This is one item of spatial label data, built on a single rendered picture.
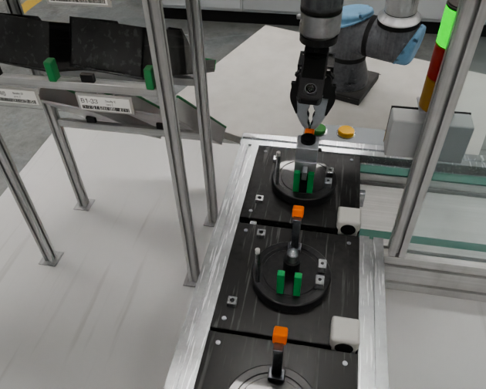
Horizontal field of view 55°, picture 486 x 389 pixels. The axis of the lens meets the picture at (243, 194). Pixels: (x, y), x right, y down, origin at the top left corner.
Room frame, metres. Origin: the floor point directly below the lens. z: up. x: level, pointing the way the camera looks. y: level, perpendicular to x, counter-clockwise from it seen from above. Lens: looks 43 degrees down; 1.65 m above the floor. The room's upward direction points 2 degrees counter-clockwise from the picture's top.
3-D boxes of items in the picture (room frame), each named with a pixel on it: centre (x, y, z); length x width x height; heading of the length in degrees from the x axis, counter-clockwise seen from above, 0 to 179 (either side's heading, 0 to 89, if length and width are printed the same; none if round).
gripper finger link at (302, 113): (0.84, -0.14, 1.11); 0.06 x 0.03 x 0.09; 168
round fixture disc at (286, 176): (0.75, -0.13, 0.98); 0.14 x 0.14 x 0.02
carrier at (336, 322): (0.50, -0.08, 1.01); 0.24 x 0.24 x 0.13; 78
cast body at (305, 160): (0.74, -0.13, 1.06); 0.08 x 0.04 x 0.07; 168
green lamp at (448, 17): (0.60, -0.29, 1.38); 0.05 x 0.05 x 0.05
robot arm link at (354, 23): (1.34, -0.34, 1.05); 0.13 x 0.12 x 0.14; 56
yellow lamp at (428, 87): (0.60, -0.29, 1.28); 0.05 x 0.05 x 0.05
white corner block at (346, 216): (0.64, -0.21, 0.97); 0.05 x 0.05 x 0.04; 78
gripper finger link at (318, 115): (0.83, -0.17, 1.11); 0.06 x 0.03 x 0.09; 168
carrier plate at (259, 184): (0.75, -0.13, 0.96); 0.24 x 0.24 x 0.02; 78
